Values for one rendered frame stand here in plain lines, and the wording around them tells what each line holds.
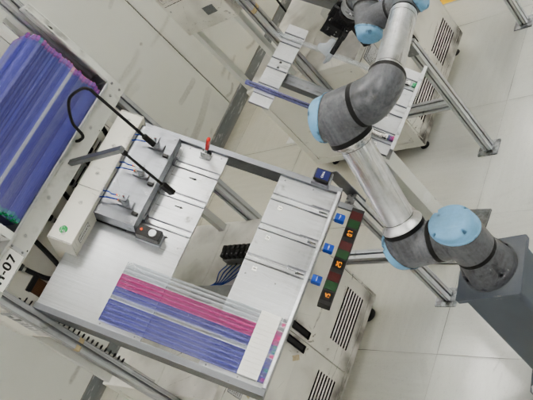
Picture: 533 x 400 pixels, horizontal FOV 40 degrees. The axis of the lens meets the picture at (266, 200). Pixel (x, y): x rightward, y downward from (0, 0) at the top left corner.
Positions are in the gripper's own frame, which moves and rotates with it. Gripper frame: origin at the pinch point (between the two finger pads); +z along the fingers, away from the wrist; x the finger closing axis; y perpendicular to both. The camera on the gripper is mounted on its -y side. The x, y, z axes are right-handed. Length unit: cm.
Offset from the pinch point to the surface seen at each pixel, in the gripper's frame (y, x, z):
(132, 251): 25, 86, 22
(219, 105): 27, -79, 213
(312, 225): -19, 55, 9
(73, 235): 42, 90, 19
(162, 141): 34, 50, 20
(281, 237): -12, 63, 11
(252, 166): 4.8, 43.2, 17.5
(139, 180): 34, 65, 19
